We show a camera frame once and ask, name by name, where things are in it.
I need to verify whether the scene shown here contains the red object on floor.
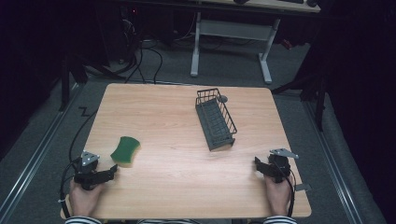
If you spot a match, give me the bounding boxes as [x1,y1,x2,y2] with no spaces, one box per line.
[280,38,294,51]

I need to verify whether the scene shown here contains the person's left hand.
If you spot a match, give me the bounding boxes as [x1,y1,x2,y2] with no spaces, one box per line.
[68,178,106,217]

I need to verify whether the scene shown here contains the black stand legs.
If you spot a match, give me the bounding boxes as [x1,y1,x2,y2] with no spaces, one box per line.
[270,73,329,133]
[58,50,127,113]

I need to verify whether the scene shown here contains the dark computer tower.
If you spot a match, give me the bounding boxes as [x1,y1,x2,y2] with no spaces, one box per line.
[104,4,143,64]

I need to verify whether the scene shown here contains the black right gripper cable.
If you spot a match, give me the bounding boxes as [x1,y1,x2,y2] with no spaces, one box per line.
[278,166,297,217]

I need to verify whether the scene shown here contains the white-framed wooden desk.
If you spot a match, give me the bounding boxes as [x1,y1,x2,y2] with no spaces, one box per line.
[190,0,321,85]

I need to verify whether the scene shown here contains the dark wire basket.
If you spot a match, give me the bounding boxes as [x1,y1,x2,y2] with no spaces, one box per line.
[194,88,238,152]

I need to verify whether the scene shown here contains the black floor cables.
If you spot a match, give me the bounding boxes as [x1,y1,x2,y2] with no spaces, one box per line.
[122,38,164,85]

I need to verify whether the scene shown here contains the metal floor rail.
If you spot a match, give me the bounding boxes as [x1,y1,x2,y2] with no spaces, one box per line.
[302,98,365,224]
[0,83,82,220]

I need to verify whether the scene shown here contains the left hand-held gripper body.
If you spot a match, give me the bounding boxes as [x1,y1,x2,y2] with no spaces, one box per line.
[73,150,101,191]

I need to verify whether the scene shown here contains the person's right hand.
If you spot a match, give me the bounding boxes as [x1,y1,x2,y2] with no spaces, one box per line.
[263,175,294,217]

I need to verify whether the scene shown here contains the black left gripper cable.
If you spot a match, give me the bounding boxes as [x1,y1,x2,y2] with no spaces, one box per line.
[59,108,98,218]

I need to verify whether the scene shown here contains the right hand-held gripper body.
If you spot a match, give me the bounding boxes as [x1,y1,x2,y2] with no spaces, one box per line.
[267,147,300,184]

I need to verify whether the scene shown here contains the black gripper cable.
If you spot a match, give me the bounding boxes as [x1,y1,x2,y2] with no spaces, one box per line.
[278,166,297,217]
[59,108,98,218]

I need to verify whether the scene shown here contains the green sponge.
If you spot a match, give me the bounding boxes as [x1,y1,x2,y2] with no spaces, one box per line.
[109,135,141,166]

